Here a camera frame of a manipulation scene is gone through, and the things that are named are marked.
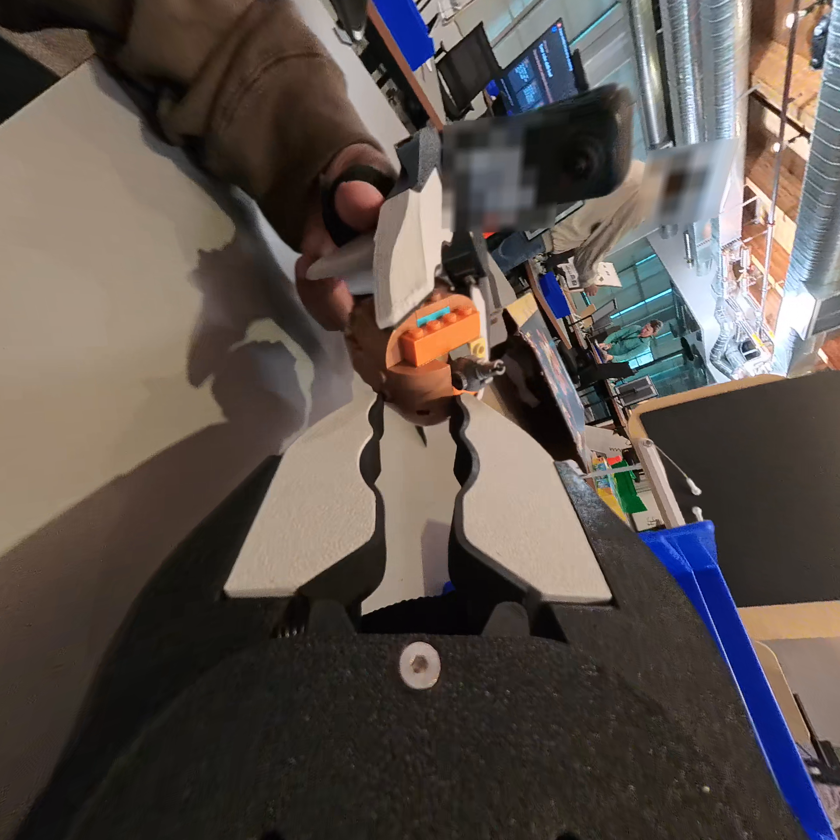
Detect small grey toy part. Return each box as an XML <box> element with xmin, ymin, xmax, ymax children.
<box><xmin>451</xmin><ymin>352</ymin><xmax>508</xmax><ymax>395</ymax></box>

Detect brown toy brick model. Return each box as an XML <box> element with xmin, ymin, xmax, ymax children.
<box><xmin>346</xmin><ymin>292</ymin><xmax>506</xmax><ymax>421</ymax></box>

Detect white sign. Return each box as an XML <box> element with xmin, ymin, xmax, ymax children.
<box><xmin>578</xmin><ymin>260</ymin><xmax>624</xmax><ymax>292</ymax></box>

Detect silver spiral pipes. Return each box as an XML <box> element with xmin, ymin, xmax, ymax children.
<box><xmin>630</xmin><ymin>0</ymin><xmax>752</xmax><ymax>145</ymax></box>

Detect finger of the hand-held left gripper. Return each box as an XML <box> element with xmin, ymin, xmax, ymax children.
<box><xmin>374</xmin><ymin>171</ymin><xmax>450</xmax><ymax>332</ymax></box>
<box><xmin>470</xmin><ymin>250</ymin><xmax>522</xmax><ymax>345</ymax></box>

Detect printed cardboard box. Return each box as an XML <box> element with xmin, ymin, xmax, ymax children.
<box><xmin>506</xmin><ymin>296</ymin><xmax>631</xmax><ymax>460</ymax></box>

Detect person's left hand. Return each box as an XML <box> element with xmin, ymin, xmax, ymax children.
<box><xmin>296</xmin><ymin>168</ymin><xmax>397</xmax><ymax>332</ymax></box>

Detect large silver ventilation duct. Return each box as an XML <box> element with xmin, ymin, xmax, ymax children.
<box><xmin>775</xmin><ymin>0</ymin><xmax>840</xmax><ymax>342</ymax></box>

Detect green box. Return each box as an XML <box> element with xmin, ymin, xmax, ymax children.
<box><xmin>608</xmin><ymin>466</ymin><xmax>653</xmax><ymax>515</ymax></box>

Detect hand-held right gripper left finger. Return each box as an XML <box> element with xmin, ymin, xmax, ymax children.
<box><xmin>225</xmin><ymin>392</ymin><xmax>389</xmax><ymax>606</ymax></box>

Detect small blue bin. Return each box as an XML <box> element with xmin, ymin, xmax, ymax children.
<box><xmin>368</xmin><ymin>0</ymin><xmax>437</xmax><ymax>73</ymax></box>

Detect stack of blue plastic bins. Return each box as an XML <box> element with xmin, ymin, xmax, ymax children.
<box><xmin>637</xmin><ymin>519</ymin><xmax>840</xmax><ymax>840</ymax></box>

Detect person's left forearm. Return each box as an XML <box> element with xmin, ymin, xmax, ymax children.
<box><xmin>90</xmin><ymin>0</ymin><xmax>399</xmax><ymax>253</ymax></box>

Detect white cable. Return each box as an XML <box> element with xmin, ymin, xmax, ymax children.
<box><xmin>641</xmin><ymin>440</ymin><xmax>704</xmax><ymax>502</ymax></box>

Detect black board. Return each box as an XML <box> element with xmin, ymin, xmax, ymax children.
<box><xmin>628</xmin><ymin>372</ymin><xmax>840</xmax><ymax>611</ymax></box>

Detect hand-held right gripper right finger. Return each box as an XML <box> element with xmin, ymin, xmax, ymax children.
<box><xmin>449</xmin><ymin>394</ymin><xmax>615</xmax><ymax>606</ymax></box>

